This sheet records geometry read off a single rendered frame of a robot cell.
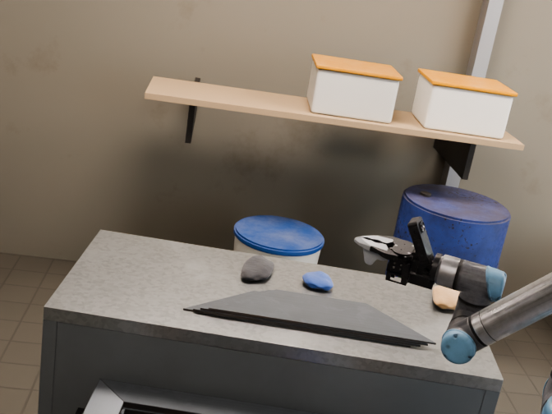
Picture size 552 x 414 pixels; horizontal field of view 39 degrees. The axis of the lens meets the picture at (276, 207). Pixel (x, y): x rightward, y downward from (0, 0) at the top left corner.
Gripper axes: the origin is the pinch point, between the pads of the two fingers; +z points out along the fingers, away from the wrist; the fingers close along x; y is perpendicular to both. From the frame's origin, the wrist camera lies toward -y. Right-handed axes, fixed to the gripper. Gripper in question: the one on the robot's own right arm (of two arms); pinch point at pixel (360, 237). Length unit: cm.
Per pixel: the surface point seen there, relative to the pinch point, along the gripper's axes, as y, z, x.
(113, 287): 41, 73, 3
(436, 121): 42, 22, 218
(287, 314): 40.8, 22.0, 17.0
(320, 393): 56, 5, 6
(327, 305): 43, 14, 31
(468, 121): 41, 7, 224
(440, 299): 46, -16, 58
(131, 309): 40, 61, -5
